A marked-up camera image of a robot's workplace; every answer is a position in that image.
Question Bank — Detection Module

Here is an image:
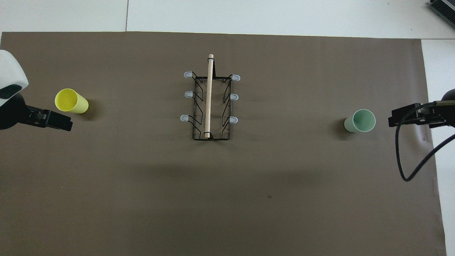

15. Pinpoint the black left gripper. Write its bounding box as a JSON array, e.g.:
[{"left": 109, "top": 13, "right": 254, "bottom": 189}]
[{"left": 0, "top": 92, "right": 74, "bottom": 132}]

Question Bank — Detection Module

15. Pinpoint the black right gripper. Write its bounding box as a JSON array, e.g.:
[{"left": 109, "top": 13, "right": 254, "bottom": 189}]
[{"left": 388, "top": 89, "right": 455, "bottom": 128}]

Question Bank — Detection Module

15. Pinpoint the yellow plastic cup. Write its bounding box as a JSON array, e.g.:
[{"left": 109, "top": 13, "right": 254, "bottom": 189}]
[{"left": 54, "top": 88, "right": 89, "bottom": 114}]

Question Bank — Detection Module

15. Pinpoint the pale green plastic cup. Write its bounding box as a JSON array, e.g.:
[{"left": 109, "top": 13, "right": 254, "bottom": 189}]
[{"left": 344, "top": 109, "right": 376, "bottom": 133}]

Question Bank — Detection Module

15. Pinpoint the dark ribbed electronic device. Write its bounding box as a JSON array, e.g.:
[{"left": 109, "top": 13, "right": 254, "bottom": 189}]
[{"left": 428, "top": 0, "right": 455, "bottom": 19}]

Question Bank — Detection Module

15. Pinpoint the brown table mat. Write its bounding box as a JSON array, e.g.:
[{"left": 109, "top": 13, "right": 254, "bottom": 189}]
[{"left": 0, "top": 31, "right": 447, "bottom": 256}]

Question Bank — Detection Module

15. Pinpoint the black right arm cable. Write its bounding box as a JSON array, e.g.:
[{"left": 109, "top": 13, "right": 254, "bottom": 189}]
[{"left": 395, "top": 101, "right": 455, "bottom": 182}]

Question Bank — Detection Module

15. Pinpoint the black wire cup rack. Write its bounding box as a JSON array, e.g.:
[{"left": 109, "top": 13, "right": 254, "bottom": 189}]
[{"left": 180, "top": 54, "right": 241, "bottom": 141}]

